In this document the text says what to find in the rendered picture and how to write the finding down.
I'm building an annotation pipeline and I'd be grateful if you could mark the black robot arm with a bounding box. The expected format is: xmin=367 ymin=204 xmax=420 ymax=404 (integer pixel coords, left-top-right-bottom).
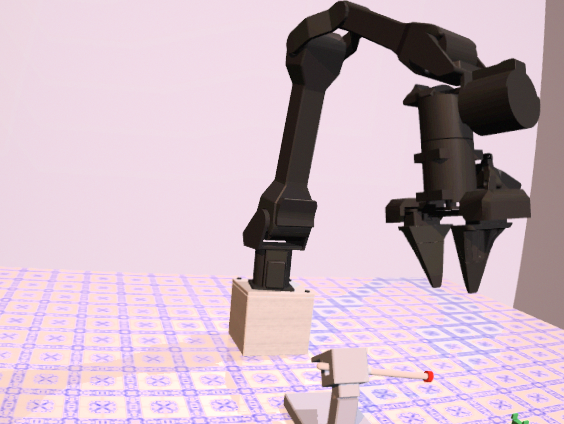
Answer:
xmin=243 ymin=0 xmax=540 ymax=292

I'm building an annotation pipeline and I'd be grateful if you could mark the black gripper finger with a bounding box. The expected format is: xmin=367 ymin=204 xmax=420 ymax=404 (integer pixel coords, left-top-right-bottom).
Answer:
xmin=451 ymin=222 xmax=513 ymax=294
xmin=398 ymin=224 xmax=453 ymax=288

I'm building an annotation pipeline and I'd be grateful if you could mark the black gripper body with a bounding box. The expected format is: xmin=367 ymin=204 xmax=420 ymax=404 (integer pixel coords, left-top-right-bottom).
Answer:
xmin=385 ymin=138 xmax=531 ymax=226

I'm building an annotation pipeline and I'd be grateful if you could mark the white pin with red cap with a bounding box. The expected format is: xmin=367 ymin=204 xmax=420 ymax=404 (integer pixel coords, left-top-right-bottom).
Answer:
xmin=316 ymin=362 xmax=434 ymax=383

